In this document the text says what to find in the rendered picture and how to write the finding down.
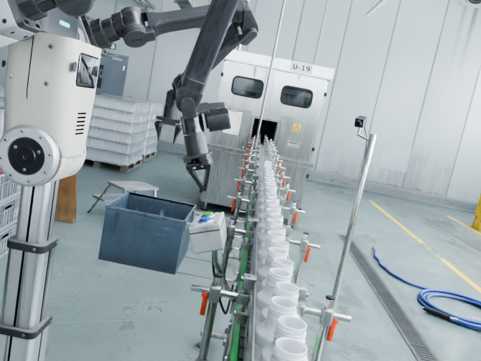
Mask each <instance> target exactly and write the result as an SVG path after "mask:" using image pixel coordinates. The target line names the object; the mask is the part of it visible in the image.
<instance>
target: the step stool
mask: <svg viewBox="0 0 481 361"><path fill-rule="evenodd" d="M107 183H108V184H109V185H108V186H107V187H106V188H105V190H104V191H103V193H102V194H93V195H92V197H94V198H96V199H97V200H96V201H95V203H94V204H93V206H92V207H91V208H90V209H89V210H88V212H87V213H90V212H91V210H92V209H93V208H94V207H95V206H96V204H97V203H98V201H99V200H101V201H103V202H112V201H113V200H115V199H116V198H119V197H120V196H122V195H123V194H125V193H126V191H135V192H134V193H136V192H137V191H154V197H156V190H159V188H158V187H155V186H152V185H150V184H148V183H145V182H142V181H108V182H107ZM110 186H114V187H116V188H119V189H121V190H123V193H113V194H105V193H106V191H107V190H108V188H109V187H110Z"/></svg>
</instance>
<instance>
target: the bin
mask: <svg viewBox="0 0 481 361"><path fill-rule="evenodd" d="M105 208H106V209H105V218H104V223H103V228H102V237H101V242H100V247H99V256H98V259H100V260H104V261H111V262H115V263H118V264H124V265H128V266H135V267H139V268H143V269H149V270H153V271H160V272H164V273H168V274H174V275H175V274H176V273H180V274H187V275H191V276H197V277H200V278H204V279H211V280H213V278H210V277H206V276H199V275H195V274H189V273H185V272H181V271H178V268H179V266H180V265H181V263H182V261H183V259H184V257H186V258H190V259H197V260H201V261H207V262H211V263H212V261H208V260H205V259H199V258H195V257H191V256H186V253H187V252H188V245H189V241H190V233H189V229H188V228H189V226H190V225H191V223H192V222H193V218H194V213H195V214H199V215H202V214H203V213H201V212H197V211H195V208H196V205H194V204H190V203H183V202H179V201H173V200H169V199H165V198H158V197H154V196H148V195H144V194H140V193H133V192H129V191H128V192H126V193H125V194H123V195H122V196H120V197H119V198H116V199H115V200H113V201H112V202H110V203H108V204H107V205H105Z"/></svg>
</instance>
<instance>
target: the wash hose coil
mask: <svg viewBox="0 0 481 361"><path fill-rule="evenodd" d="M371 249H372V251H374V257H375V258H376V260H377V261H378V262H379V265H380V266H381V267H382V268H384V269H385V270H386V271H387V272H388V273H389V274H391V275H392V276H394V277H396V278H397V279H399V280H401V281H403V282H404V283H406V284H409V285H412V286H414V287H418V288H420V289H423V290H422V291H421V292H420V293H418V295H417V299H418V301H419V303H420V304H421V305H422V306H423V308H422V309H423V310H424V311H427V312H428V313H430V314H433V315H435V316H439V317H441V318H443V319H446V320H448V321H450V322H453V323H455V324H458V325H461V326H463V327H467V328H470V329H475V330H478V331H481V322H479V321H475V320H471V319H466V318H464V317H459V316H457V315H455V314H451V313H449V312H446V311H444V310H443V309H440V308H439V307H436V306H434V305H433V304H432V303H431V302H430V301H429V298H430V297H447V298H451V299H458V300H461V301H464V302H468V303H470V304H473V305H475V306H477V307H480V308H481V301H479V300H477V299H474V298H472V297H469V296H466V295H464V294H459V293H456V292H451V291H447V290H443V289H430V288H427V287H423V286H420V285H417V284H413V283H411V282H409V281H406V280H404V279H403V278H401V277H399V276H397V275H396V274H393V273H392V272H390V270H388V268H386V267H385V266H384V265H382V264H381V260H380V259H379V258H378V257H377V256H376V248H375V247H374V246H373V247H371ZM420 297H421V299H422V300H421V299H420ZM425 297H426V298H425Z"/></svg>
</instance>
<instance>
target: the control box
mask: <svg viewBox="0 0 481 361"><path fill-rule="evenodd" d="M203 217H211V220H209V221H203V222H200V218H203ZM188 229H189V233H190V241H191V246H192V250H193V253H194V254H197V253H203V252H209V251H212V268H213V277H214V273H215V270H216V271H217V273H221V274H223V272H222V270H221V268H220V265H219V263H218V250H223V249H224V246H225V241H226V239H227V228H226V224H225V216H224V212H223V211H220V212H217V213H213V215H211V216H203V215H197V216H196V217H195V218H194V220H193V222H192V223H191V225H190V226H189V228H188ZM222 284H223V287H224V289H225V290H226V291H229V292H233V287H234V285H232V287H231V290H230V287H229V285H228V283H227V281H226V279H225V276H224V274H223V279H222ZM234 302H235V299H230V298H229V300H228V306H227V309H226V311H225V310H224V308H223V304H222V302H221V299H219V303H220V307H221V309H222V311H223V313H224V314H227V313H228V310H229V307H230V314H231V311H232V307H233V303H234ZM230 303H231V306H230Z"/></svg>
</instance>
